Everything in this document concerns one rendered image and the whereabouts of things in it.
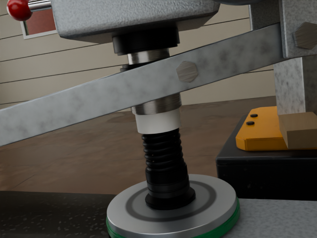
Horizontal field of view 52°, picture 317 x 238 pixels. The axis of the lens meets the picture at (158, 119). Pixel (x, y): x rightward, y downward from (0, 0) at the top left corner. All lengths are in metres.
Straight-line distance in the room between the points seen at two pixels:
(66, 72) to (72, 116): 7.19
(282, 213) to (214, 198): 0.10
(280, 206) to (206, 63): 0.27
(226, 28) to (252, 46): 6.05
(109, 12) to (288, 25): 0.22
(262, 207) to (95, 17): 0.39
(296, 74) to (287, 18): 0.70
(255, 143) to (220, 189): 0.48
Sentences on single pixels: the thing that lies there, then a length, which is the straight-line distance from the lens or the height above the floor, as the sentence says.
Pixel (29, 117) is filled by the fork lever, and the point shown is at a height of 1.01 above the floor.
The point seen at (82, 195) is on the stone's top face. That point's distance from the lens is 0.73.
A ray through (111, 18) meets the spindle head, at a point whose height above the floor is 1.12.
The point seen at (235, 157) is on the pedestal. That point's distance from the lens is 1.01.
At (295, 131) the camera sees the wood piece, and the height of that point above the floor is 0.83.
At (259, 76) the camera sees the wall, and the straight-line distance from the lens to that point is 6.51.
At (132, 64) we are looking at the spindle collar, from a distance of 0.47.
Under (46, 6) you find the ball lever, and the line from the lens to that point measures 0.46.
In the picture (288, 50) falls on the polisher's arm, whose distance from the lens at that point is 0.44.
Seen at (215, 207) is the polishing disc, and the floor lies 0.84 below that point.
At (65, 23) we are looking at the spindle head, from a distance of 0.42.
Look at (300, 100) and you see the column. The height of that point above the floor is 0.86.
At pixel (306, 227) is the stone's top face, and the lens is 0.52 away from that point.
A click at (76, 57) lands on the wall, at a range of 7.49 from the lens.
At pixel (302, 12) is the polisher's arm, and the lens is 0.45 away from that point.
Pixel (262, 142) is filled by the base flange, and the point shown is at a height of 0.77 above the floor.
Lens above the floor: 1.07
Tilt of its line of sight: 11 degrees down
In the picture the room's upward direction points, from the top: 9 degrees counter-clockwise
